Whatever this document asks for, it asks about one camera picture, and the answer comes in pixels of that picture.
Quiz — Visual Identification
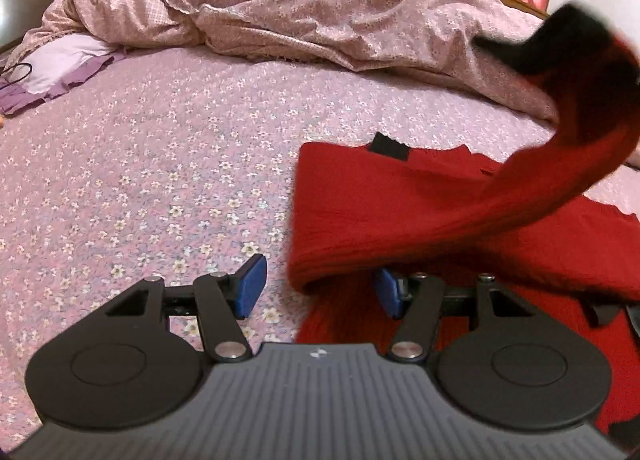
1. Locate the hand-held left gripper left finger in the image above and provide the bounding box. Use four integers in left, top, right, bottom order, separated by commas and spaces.
100, 254, 268, 364

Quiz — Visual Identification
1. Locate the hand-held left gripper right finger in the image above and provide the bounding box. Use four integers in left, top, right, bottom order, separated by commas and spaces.
373, 267, 538, 365

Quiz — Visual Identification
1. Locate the red knitted cardigan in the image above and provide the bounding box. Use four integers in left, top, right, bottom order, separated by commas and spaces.
287, 1, 640, 444

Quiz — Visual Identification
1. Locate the floral bed sheet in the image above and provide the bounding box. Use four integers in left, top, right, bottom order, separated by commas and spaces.
0, 47, 640, 442

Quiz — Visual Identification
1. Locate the pink floral duvet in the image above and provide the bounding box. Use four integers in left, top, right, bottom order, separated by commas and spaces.
10, 0, 564, 129

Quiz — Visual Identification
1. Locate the purple pillow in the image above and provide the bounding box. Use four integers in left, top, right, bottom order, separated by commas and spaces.
0, 34, 129, 115

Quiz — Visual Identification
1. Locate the black cable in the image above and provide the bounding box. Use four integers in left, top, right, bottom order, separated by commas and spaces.
0, 62, 34, 90

